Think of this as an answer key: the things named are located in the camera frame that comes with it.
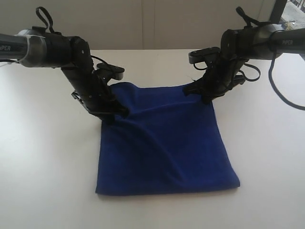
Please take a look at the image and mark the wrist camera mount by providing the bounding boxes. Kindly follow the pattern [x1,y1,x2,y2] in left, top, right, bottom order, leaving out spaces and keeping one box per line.
[188,47,220,65]
[96,63,125,81]

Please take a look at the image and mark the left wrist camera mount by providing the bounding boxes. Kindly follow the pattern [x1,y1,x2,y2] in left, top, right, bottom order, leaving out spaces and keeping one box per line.
[96,63,125,81]

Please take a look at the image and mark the right black arm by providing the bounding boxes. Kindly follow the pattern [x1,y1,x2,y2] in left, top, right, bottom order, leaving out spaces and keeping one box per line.
[183,24,305,104]

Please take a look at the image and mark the blue microfiber towel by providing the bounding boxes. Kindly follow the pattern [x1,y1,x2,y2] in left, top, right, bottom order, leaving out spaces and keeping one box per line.
[95,83,240,196]

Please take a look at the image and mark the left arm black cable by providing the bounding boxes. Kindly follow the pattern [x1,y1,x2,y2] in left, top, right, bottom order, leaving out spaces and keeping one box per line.
[35,6,54,34]

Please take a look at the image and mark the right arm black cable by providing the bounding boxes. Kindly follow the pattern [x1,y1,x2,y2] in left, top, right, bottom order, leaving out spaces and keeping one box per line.
[268,52,305,109]

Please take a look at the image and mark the left black grey arm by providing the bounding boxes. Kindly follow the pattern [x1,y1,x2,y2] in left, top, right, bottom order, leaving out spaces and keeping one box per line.
[0,27,129,123]

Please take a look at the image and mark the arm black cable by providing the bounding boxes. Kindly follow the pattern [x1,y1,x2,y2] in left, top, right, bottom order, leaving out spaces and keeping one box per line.
[35,6,54,34]
[268,52,305,109]

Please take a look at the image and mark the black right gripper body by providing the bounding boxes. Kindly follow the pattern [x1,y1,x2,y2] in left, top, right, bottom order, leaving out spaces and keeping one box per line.
[201,57,245,98]

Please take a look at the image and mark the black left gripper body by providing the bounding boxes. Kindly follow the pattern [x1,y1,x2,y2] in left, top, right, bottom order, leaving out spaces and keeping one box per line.
[61,67,115,117]

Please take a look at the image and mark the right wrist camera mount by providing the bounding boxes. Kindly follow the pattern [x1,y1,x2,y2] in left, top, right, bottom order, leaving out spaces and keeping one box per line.
[188,47,220,65]

